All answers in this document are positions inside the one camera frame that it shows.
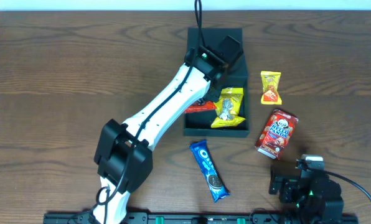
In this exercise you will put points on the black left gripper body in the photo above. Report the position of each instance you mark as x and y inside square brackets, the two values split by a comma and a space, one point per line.
[213, 94]

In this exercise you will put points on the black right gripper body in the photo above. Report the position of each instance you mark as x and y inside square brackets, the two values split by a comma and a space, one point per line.
[276, 181]

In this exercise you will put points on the yellow snack bag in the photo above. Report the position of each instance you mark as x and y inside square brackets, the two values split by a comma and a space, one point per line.
[228, 108]

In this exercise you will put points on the Hello Panda biscuit box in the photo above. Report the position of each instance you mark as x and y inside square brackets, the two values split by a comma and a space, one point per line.
[276, 134]

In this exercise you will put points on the red snack bag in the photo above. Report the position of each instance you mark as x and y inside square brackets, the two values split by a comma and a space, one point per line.
[200, 105]

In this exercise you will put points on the blue Oreo cookie pack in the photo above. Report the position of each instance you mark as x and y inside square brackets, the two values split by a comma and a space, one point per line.
[208, 170]

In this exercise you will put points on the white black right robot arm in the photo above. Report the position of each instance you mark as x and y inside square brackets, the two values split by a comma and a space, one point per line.
[316, 198]

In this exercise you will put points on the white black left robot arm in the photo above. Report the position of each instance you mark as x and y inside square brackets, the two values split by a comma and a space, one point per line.
[124, 154]

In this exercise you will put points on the yellow orange snack packet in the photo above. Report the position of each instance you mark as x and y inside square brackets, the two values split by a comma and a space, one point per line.
[270, 81]

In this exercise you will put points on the dark green open box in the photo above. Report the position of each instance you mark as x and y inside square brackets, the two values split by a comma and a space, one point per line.
[199, 124]

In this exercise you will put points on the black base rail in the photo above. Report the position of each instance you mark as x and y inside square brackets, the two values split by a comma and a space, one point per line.
[145, 218]

